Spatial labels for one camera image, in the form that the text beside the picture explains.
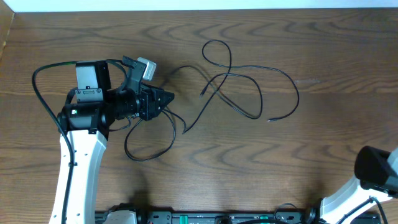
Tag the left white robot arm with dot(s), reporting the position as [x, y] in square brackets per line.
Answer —
[106, 91]

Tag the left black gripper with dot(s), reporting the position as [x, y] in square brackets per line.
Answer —
[151, 100]

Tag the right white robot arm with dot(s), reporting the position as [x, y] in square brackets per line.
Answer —
[374, 182]

